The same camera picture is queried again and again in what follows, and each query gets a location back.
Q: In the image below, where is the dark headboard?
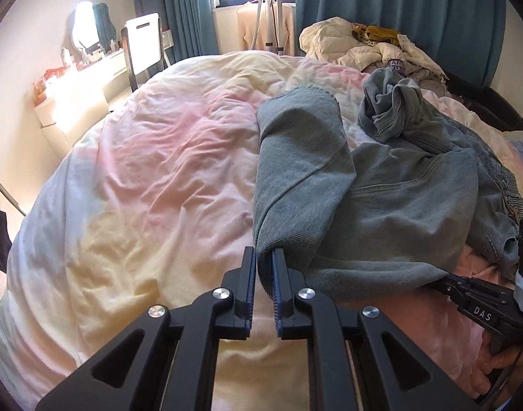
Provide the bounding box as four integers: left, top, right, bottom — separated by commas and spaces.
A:
448, 75, 523, 133

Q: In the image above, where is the white chair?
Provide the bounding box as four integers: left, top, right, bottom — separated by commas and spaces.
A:
121, 13, 168, 92

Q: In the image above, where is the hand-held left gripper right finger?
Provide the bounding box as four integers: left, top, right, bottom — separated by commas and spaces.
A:
271, 246, 481, 411

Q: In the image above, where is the beige hanging sweater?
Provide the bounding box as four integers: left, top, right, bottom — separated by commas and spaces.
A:
236, 2, 296, 57

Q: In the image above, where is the metal garment steamer stand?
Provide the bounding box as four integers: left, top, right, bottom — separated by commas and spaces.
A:
250, 0, 293, 56

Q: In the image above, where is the denim garment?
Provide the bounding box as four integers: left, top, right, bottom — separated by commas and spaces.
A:
476, 137, 523, 275

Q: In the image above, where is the vanity mirror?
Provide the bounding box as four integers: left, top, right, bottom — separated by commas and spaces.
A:
71, 1, 117, 54

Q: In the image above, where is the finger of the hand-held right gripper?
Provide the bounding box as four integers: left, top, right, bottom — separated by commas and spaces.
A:
433, 271, 476, 298

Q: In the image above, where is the person's right hand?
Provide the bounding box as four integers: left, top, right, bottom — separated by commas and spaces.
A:
461, 342, 523, 402

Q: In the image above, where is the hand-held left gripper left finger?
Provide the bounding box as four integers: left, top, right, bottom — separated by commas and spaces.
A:
35, 246, 258, 411

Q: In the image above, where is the white vanity desk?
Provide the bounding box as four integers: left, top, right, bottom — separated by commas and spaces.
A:
34, 49, 131, 146

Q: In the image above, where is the pile of beige clothes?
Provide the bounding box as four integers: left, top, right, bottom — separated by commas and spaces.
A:
299, 17, 448, 84

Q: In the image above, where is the metal rod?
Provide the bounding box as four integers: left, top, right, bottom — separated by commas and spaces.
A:
0, 167, 28, 217

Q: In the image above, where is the mustard yellow cloth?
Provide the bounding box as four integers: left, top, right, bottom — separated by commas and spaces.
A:
351, 23, 401, 48

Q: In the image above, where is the pastel pink yellow duvet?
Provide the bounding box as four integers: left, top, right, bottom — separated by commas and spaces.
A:
0, 51, 523, 411

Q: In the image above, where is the grey-blue sweatshirt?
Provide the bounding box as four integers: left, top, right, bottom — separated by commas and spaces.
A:
253, 68, 523, 304

